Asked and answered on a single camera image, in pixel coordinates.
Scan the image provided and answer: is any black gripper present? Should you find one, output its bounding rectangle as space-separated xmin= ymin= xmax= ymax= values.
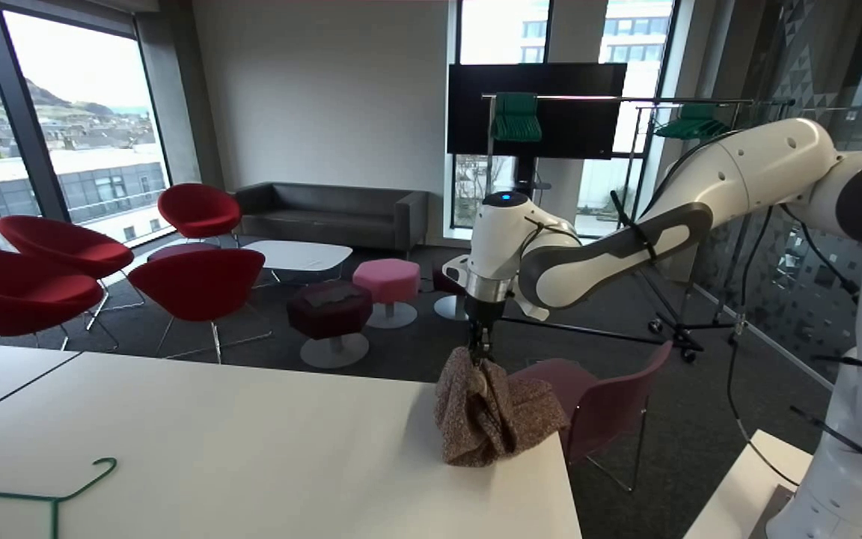
xmin=460 ymin=295 xmax=505 ymax=365

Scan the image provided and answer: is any brown knitted sweater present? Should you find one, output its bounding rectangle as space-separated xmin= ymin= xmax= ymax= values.
xmin=435 ymin=343 xmax=571 ymax=469

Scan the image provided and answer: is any small red lounge chair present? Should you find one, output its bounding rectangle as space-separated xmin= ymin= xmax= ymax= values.
xmin=155 ymin=183 xmax=245 ymax=243

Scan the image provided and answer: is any small dark red stool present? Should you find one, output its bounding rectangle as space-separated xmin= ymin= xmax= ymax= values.
xmin=430 ymin=262 xmax=472 ymax=322

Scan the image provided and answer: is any pink round stool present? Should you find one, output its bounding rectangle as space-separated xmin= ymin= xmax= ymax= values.
xmin=351 ymin=255 xmax=426 ymax=331

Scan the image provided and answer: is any mauve cloth garment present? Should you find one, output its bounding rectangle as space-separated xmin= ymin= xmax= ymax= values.
xmin=509 ymin=337 xmax=677 ymax=496

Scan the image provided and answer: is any large dark red stool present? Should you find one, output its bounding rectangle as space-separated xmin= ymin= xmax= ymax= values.
xmin=283 ymin=282 xmax=375 ymax=374

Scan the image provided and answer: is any black monitor floor stand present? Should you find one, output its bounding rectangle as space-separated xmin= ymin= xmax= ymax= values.
xmin=509 ymin=153 xmax=544 ymax=196

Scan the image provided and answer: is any dark grey sofa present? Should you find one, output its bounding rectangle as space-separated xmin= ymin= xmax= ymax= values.
xmin=233 ymin=178 xmax=430 ymax=255

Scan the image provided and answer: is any white low coffee table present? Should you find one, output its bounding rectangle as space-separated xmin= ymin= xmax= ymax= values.
xmin=239 ymin=235 xmax=355 ymax=286

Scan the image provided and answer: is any metal rolling clothes rack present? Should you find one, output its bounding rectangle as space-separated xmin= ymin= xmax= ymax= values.
xmin=467 ymin=88 xmax=753 ymax=370

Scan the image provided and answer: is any green folded hanging garment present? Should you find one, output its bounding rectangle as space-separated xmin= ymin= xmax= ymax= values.
xmin=490 ymin=88 xmax=544 ymax=145

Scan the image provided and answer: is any black flat screen monitor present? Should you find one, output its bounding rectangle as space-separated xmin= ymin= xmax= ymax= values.
xmin=447 ymin=60 xmax=629 ymax=162

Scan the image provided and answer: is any green garment on hanger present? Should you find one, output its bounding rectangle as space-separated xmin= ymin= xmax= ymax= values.
xmin=653 ymin=102 xmax=732 ymax=142

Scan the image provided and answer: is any white robot mount platform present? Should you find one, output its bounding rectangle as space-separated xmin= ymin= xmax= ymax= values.
xmin=683 ymin=428 xmax=821 ymax=539

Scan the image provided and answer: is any green wire clothes hanger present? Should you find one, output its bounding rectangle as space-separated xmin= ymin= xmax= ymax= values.
xmin=0 ymin=454 xmax=119 ymax=539

